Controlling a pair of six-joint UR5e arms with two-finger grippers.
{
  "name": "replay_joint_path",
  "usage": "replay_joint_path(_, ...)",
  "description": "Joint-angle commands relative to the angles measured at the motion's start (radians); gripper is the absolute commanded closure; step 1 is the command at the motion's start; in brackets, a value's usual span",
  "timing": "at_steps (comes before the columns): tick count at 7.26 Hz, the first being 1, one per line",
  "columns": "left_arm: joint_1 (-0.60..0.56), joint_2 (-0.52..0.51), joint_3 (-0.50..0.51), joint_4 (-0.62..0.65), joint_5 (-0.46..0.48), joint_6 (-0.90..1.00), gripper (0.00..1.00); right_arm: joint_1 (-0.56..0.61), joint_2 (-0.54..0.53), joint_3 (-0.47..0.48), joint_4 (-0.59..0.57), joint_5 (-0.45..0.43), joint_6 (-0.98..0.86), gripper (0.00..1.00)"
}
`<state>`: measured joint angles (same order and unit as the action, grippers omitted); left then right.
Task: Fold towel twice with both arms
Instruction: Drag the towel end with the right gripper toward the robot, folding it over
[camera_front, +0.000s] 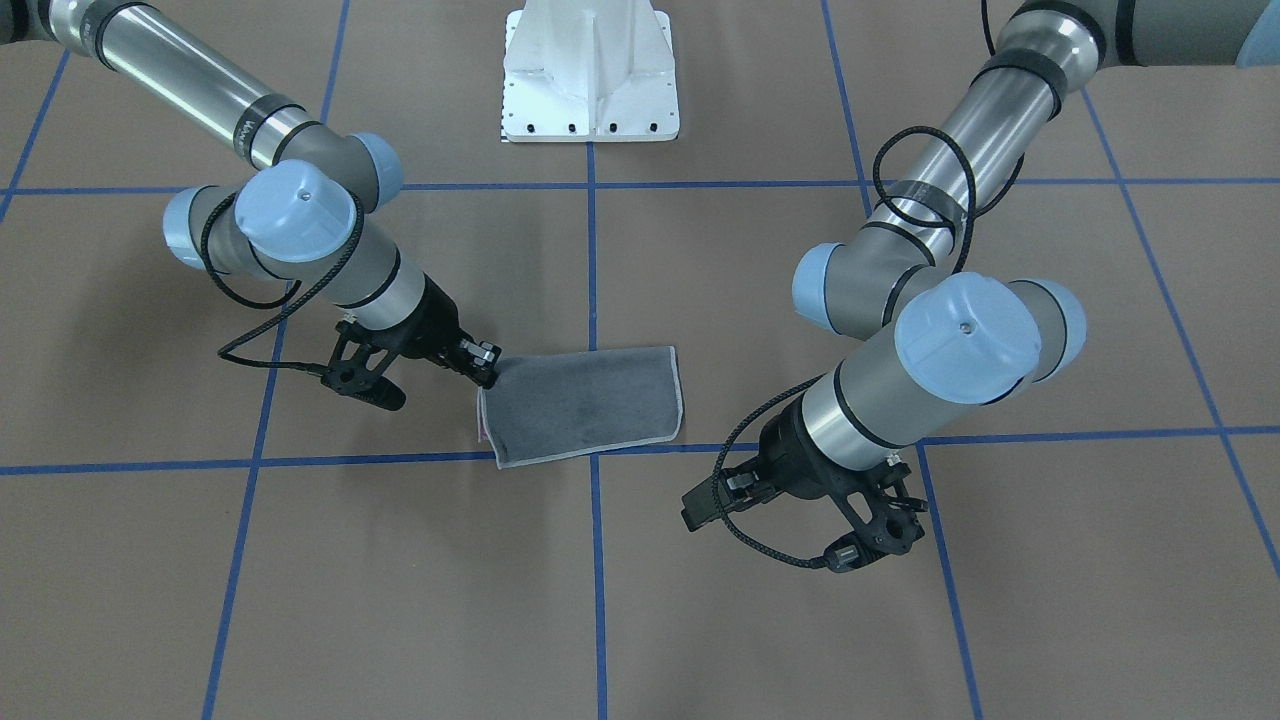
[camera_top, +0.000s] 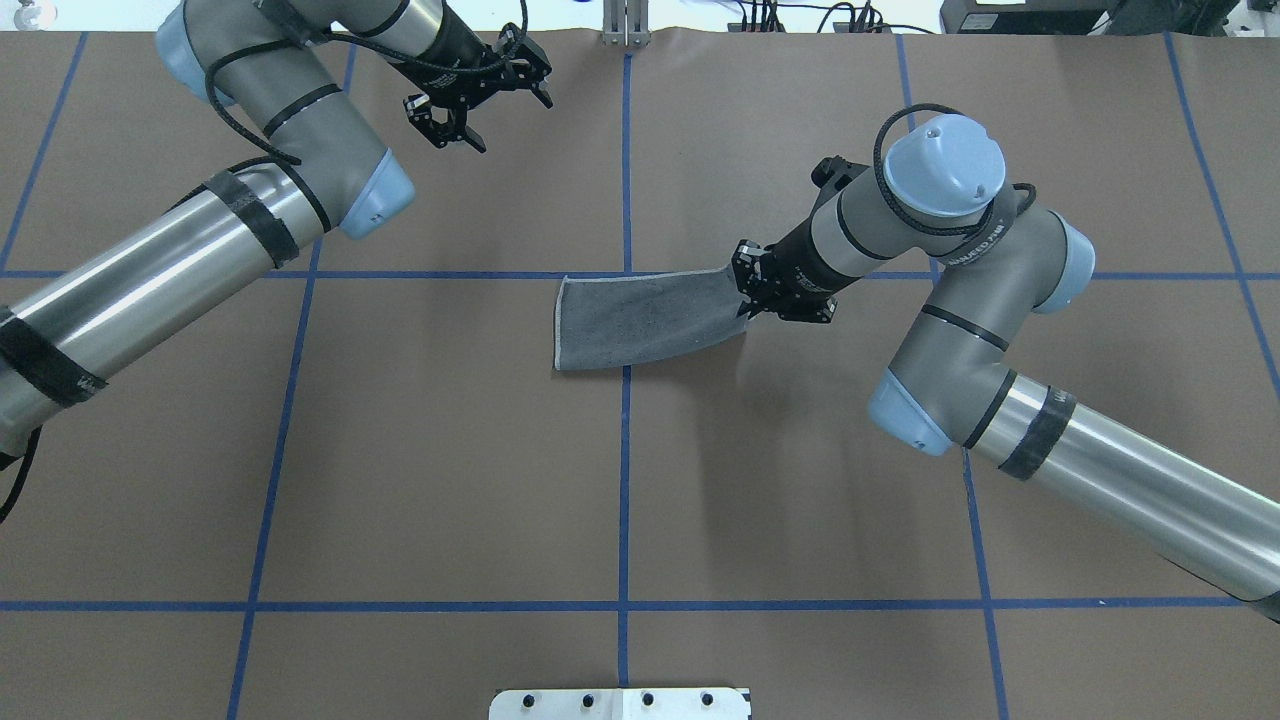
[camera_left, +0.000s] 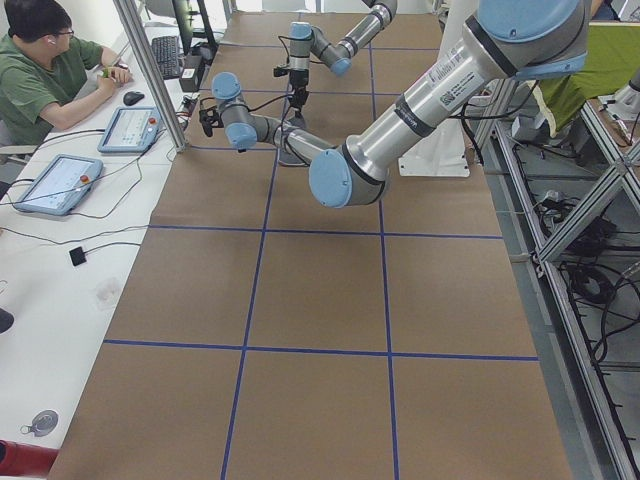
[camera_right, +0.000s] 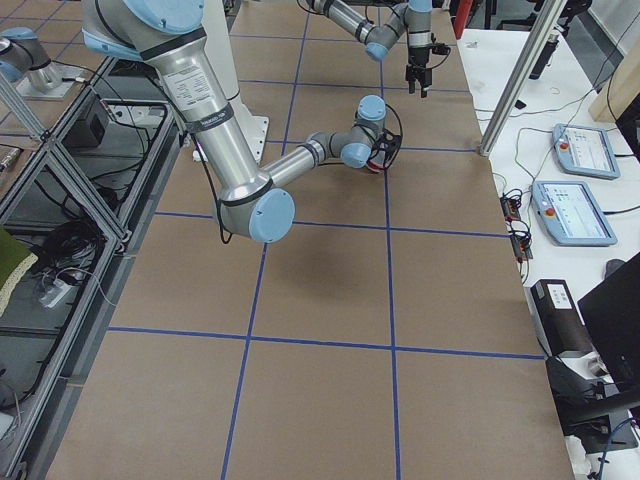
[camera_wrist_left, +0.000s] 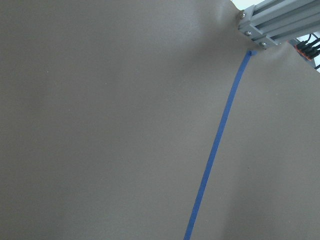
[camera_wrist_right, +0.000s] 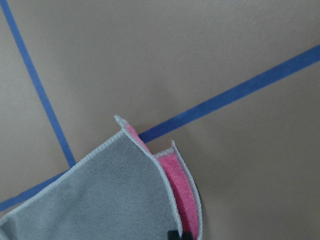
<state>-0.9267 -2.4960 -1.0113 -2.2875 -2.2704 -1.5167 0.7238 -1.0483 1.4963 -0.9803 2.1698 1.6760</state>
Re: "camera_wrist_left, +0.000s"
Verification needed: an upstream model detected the small circuit board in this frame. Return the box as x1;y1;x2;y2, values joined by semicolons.
294;37;320;61

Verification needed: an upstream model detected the aluminium frame post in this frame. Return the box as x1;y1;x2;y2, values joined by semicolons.
238;0;320;49

